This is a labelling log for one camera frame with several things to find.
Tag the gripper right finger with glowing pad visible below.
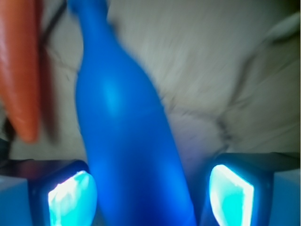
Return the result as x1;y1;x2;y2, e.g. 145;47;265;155
200;152;301;226

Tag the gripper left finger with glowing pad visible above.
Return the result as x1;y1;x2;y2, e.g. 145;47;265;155
0;160;97;226

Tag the blue plastic bottle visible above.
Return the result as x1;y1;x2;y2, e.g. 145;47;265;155
67;0;196;226

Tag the brown paper bag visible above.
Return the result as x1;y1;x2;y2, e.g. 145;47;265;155
0;0;301;163

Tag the orange toy carrot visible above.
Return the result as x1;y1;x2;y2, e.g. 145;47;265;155
0;0;40;143

